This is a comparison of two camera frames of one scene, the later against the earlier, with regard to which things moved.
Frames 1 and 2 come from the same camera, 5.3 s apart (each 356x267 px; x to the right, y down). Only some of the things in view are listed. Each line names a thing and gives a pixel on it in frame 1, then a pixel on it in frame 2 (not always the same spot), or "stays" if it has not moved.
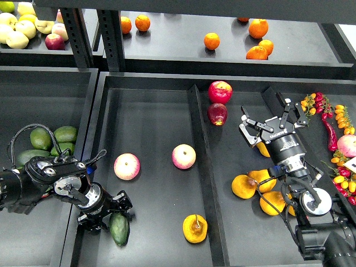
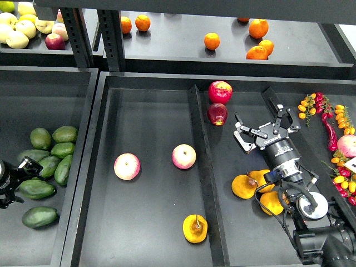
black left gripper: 99,203 → 17,177
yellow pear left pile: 243,186 stays
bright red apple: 219,92 stays
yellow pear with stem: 195,228 stays
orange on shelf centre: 211,40 stays
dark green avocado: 119,228 → 39,217
